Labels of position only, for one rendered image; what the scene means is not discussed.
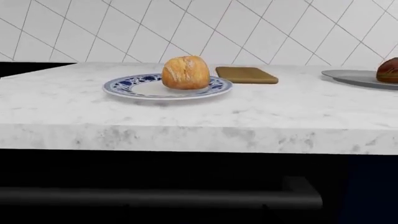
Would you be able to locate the golden crusty bread roll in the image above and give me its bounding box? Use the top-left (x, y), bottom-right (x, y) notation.
top-left (161, 55), bottom-right (211, 91)

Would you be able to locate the dark counter cabinet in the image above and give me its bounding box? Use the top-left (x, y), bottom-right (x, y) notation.
top-left (0, 148), bottom-right (398, 224)

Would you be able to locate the blue patterned white plate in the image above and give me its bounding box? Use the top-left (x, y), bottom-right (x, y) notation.
top-left (103, 73), bottom-right (233, 101)

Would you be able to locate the plain grey plate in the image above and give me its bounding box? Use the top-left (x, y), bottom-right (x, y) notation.
top-left (321, 69), bottom-right (398, 91)

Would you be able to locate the dark brown bread loaf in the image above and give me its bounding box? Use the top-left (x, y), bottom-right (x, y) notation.
top-left (376, 57), bottom-right (398, 84)

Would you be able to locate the black cabinet handle bar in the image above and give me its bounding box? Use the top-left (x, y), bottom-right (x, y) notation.
top-left (0, 176), bottom-right (323, 210)

